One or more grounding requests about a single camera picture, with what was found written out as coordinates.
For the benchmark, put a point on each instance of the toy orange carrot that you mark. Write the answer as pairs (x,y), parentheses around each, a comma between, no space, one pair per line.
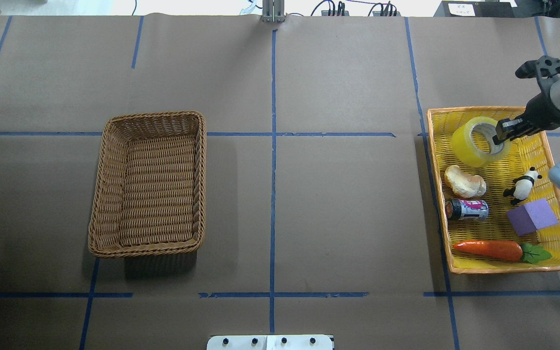
(510,251)

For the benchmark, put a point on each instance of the small drink can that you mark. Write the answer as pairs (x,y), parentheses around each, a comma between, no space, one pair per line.
(466,210)

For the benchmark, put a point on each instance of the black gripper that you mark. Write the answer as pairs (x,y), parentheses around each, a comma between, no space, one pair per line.
(540,111)

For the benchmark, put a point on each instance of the yellow tape roll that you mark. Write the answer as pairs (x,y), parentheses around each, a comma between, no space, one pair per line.
(474,145)

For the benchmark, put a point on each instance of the aluminium frame post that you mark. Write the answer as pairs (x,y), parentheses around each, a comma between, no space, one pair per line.
(273,11)

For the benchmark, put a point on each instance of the brown wicker basket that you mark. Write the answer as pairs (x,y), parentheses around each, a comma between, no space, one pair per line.
(150,186)

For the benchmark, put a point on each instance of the black box with label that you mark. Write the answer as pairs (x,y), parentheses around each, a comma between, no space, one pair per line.
(473,9)

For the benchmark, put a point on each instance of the toy bread croissant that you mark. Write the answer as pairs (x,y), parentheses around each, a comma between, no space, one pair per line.
(464,184)

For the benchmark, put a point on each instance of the toy panda figure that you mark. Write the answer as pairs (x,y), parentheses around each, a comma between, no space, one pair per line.
(522,186)

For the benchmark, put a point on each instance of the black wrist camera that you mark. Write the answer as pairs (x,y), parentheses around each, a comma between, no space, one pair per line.
(544,67)

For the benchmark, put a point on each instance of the purple foam cube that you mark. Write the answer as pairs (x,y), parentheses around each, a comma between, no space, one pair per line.
(531,217)

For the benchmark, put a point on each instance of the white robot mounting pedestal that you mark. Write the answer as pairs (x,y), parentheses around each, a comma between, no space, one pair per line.
(272,342)

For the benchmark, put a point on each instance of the yellow plastic basket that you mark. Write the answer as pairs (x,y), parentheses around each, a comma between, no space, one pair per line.
(525,152)

